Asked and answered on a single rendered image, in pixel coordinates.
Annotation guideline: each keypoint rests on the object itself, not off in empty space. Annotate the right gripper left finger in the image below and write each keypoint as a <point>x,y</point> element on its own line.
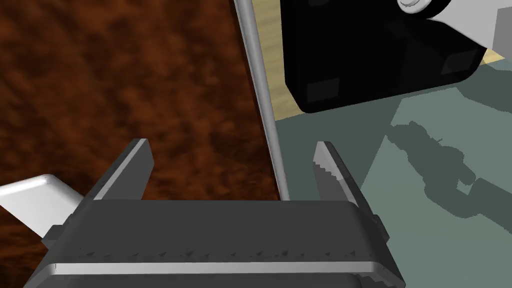
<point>128,176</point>

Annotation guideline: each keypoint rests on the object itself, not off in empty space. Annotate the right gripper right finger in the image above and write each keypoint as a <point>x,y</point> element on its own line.
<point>332,180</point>

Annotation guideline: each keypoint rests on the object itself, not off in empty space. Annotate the brown wooden door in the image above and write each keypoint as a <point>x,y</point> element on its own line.
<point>120,72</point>

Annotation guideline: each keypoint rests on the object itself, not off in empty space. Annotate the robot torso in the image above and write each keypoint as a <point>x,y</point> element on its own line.
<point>372,52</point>

